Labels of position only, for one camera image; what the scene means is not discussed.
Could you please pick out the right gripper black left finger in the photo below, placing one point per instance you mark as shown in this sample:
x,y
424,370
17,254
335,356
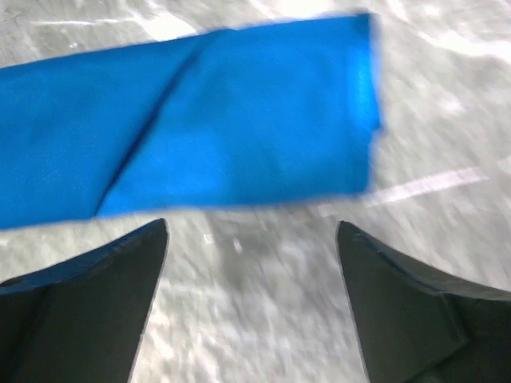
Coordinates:
x,y
81,320

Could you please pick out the blue cloth napkin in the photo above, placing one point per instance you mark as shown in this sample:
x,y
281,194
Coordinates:
x,y
268,114

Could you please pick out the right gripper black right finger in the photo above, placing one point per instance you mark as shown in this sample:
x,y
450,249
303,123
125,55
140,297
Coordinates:
x,y
416,323

